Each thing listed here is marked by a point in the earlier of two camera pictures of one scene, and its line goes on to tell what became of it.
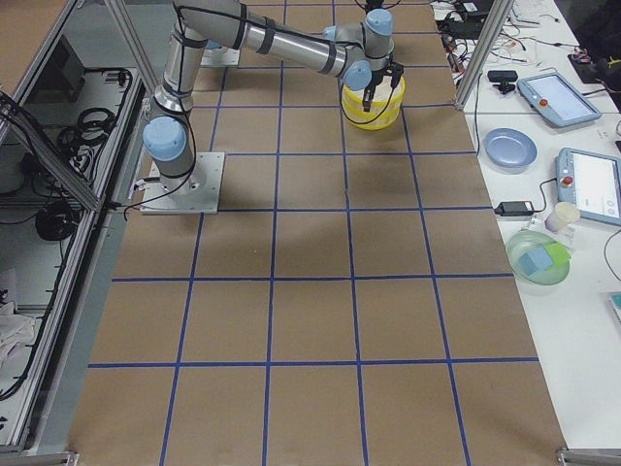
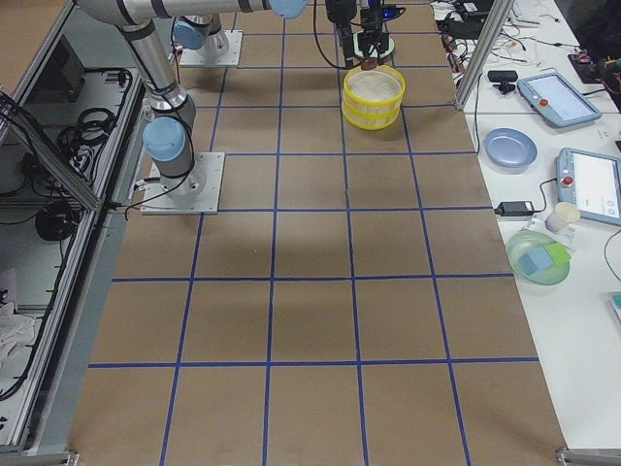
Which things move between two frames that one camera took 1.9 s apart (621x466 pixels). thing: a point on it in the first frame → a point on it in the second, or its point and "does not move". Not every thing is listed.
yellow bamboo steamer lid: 384,103 does not move
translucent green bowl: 538,257 does not move
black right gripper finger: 368,96 → 347,36
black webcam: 505,78 does not move
